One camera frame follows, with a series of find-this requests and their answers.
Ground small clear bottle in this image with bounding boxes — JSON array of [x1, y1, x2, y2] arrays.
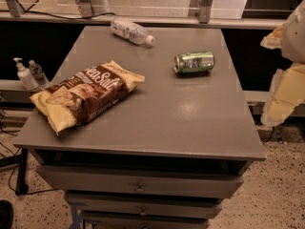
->
[[29, 60, 49, 89]]

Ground top grey drawer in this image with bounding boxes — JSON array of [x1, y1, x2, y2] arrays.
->
[[36, 165, 243, 198]]

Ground grey drawer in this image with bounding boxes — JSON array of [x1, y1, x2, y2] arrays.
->
[[36, 165, 243, 198], [65, 192, 222, 219], [83, 211, 209, 229]]

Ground black cable on floor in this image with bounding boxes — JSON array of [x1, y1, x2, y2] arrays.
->
[[0, 117, 58, 197]]

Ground middle grey drawer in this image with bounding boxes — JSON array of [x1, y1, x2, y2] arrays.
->
[[65, 192, 222, 219]]

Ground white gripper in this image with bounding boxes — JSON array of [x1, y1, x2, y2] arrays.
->
[[260, 0, 305, 127]]

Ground metal frame leg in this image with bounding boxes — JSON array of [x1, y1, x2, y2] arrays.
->
[[188, 0, 213, 24], [74, 0, 111, 18]]

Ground grey drawer cabinet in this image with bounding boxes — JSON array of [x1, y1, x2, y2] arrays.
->
[[12, 25, 267, 229]]

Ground white pump sanitizer bottle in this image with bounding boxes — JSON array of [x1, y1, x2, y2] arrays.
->
[[13, 57, 38, 91]]

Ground black cable on ledge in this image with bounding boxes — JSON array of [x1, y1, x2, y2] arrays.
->
[[0, 0, 117, 20]]

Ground sea salt chips bag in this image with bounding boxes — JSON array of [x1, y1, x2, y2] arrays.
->
[[30, 61, 145, 135]]

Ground black shoe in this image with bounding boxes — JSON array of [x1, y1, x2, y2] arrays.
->
[[0, 200, 13, 229]]

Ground bottom grey drawer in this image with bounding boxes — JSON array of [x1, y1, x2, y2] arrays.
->
[[83, 211, 209, 229]]

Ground metal frame leg right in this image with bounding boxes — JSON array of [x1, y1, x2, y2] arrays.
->
[[188, 0, 213, 24]]

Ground green soda can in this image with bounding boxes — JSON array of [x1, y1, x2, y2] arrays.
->
[[173, 52, 214, 73]]

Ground clear plastic water bottle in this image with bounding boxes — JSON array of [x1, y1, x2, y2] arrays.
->
[[111, 17, 154, 46]]

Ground metal frame leg left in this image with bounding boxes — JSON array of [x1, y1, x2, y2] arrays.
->
[[74, 0, 111, 18]]

